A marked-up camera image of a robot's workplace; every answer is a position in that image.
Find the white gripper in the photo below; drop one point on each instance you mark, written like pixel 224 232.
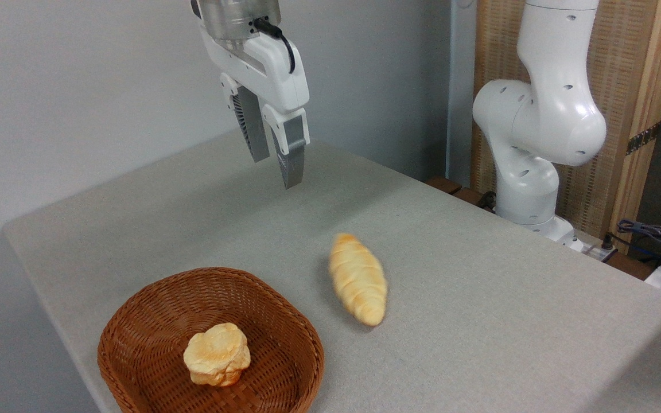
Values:
pixel 276 74

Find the long twisted bread loaf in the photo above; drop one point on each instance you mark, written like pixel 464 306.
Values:
pixel 358 281

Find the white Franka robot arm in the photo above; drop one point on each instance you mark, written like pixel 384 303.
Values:
pixel 545 115

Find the round bread roll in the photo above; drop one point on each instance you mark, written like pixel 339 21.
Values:
pixel 217 354

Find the silver wrist adapter cylinder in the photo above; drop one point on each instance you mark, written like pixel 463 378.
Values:
pixel 233 17

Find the brown wooden base board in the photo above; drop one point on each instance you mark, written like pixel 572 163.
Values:
pixel 451 186

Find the brown wicker basket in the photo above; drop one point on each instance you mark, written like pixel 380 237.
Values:
pixel 284 355

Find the grey tablecloth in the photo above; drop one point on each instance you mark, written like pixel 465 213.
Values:
pixel 451 321

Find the wooden woven screen panel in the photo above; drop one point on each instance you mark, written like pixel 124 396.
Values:
pixel 629 57

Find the dark metal screen hinge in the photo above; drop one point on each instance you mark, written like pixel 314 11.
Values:
pixel 643 139

